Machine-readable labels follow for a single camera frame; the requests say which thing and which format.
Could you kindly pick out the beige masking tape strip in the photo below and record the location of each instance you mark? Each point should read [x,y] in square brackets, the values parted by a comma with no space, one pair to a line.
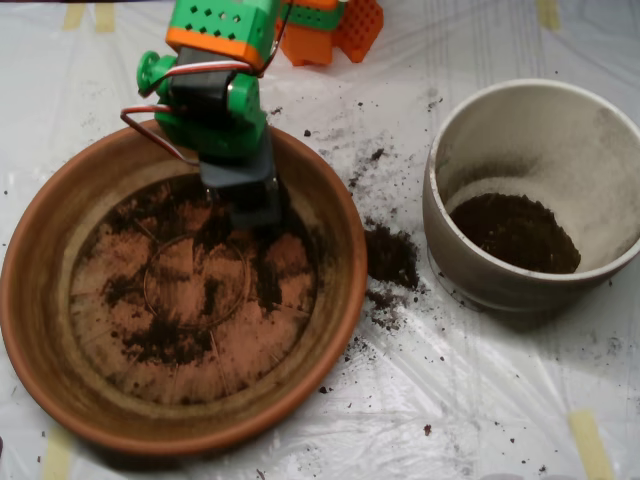
[57,455]
[592,445]
[73,16]
[105,17]
[548,14]

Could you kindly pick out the clear plastic cover sheet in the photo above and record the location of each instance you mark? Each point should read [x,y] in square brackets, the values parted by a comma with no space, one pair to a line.
[450,400]

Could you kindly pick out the dark soil pile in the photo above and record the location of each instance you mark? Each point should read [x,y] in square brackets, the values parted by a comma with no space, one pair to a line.
[165,335]

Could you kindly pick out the white round plant pot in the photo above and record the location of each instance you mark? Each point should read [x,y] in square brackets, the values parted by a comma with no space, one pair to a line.
[500,295]

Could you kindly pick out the large spilled soil heap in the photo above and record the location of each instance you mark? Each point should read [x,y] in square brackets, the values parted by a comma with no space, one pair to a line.
[392,255]

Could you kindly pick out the terracotta plant saucer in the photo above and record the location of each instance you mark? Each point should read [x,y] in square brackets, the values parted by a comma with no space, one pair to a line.
[40,300]

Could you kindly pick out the small spilled soil clump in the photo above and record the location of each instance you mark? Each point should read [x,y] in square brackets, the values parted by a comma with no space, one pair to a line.
[385,299]

